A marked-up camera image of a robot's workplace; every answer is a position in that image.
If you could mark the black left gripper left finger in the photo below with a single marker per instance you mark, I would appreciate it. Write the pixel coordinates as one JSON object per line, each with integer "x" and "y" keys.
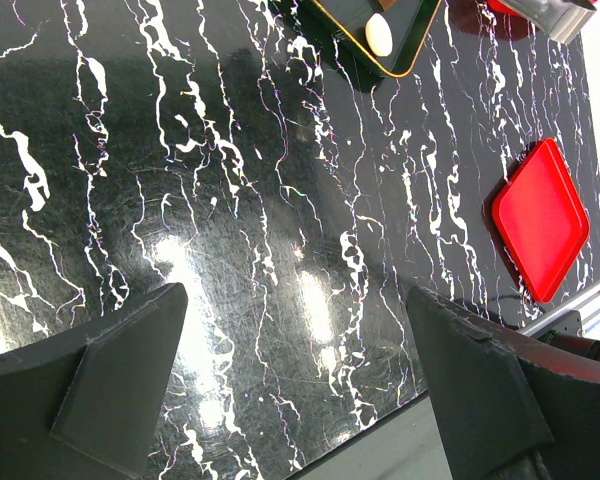
{"x": 84, "y": 403}

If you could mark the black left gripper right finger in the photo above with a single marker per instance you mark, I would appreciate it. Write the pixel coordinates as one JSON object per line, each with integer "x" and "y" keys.
{"x": 507, "y": 406}

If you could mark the white oval chocolate front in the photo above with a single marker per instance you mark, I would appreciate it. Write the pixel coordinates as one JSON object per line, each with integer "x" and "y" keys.
{"x": 379, "y": 36}

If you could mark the brown square chocolate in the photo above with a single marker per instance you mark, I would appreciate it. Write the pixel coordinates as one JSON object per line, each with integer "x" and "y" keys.
{"x": 387, "y": 4}

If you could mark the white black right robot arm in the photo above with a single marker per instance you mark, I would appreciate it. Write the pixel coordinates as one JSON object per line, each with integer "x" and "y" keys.
{"x": 561, "y": 20}

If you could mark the red chocolate box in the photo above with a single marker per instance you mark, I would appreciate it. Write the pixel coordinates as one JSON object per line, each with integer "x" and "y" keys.
{"x": 499, "y": 7}

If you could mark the red box lid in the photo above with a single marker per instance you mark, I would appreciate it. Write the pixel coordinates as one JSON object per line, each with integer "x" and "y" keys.
{"x": 542, "y": 220}

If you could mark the dark green gold-rimmed tray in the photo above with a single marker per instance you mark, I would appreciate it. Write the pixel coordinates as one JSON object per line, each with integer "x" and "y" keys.
{"x": 409, "y": 21}

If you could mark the aluminium front rail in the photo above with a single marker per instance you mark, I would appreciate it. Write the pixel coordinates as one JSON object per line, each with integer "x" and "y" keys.
{"x": 586, "y": 302}

